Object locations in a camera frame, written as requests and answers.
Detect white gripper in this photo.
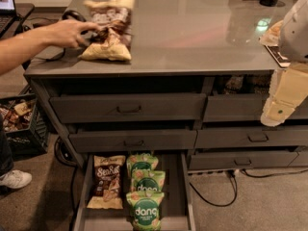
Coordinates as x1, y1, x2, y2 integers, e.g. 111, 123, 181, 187
260, 63, 308, 127

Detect brown SeaSalt chip bag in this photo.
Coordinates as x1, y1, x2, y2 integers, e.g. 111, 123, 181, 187
88, 155, 125, 210

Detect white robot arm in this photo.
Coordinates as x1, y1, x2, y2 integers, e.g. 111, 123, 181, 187
260, 0, 308, 127

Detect person's bare forearm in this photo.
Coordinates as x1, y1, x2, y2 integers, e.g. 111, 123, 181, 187
0, 29, 50, 75

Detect middle right grey drawer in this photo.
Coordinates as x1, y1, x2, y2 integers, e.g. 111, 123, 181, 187
195, 126, 308, 149

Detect grey drawer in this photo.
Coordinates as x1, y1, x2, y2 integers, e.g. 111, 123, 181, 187
203, 93, 308, 123
189, 151, 308, 171
195, 126, 308, 149
69, 129, 196, 153
50, 93, 205, 123

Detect top right grey drawer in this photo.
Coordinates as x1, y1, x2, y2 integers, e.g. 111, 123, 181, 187
203, 93, 308, 123

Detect bottom right grey drawer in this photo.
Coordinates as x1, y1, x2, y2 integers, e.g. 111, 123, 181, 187
189, 151, 308, 171

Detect top left grey drawer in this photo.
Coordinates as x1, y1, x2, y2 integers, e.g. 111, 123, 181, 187
50, 93, 205, 123

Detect grey metal drawer cabinet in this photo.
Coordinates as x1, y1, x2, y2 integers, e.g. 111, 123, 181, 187
26, 0, 308, 168

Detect back green Dang bag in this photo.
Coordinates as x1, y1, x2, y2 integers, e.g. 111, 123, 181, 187
126, 153, 159, 176

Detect green dang bag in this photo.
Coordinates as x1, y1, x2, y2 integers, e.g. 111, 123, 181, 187
126, 191, 165, 231
126, 153, 159, 176
130, 169, 166, 192

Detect open bottom left drawer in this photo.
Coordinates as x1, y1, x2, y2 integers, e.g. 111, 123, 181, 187
73, 154, 195, 231

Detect middle green Dang bag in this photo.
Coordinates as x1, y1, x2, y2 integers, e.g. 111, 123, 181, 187
130, 169, 166, 192

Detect front green Dang bag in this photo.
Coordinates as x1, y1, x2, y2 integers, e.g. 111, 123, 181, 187
126, 191, 165, 231

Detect middle left grey drawer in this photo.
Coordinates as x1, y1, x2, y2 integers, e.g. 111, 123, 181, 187
69, 129, 196, 153

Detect person's right hand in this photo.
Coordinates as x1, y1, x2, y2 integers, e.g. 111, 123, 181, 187
42, 19, 99, 48

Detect black white marker board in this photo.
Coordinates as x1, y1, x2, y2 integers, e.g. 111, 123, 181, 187
266, 45, 291, 67

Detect black headphones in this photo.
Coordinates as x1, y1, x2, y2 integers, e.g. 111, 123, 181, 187
61, 10, 97, 36

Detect black plastic snack crate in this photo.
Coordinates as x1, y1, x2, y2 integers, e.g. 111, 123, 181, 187
0, 85, 49, 158

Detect white sneaker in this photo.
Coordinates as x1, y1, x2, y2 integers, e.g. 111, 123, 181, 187
0, 170, 32, 190

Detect dark trouser leg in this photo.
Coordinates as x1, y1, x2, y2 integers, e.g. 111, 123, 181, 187
0, 115, 13, 178

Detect dark side desk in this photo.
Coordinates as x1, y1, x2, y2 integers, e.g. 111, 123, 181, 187
0, 3, 35, 39

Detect open laptop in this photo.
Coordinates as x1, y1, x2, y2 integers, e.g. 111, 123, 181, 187
0, 0, 16, 37

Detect black floor cable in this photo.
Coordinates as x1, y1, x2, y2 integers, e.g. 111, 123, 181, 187
188, 167, 308, 208

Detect black cable at cabinet left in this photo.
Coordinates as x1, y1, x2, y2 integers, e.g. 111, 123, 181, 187
53, 135, 80, 231

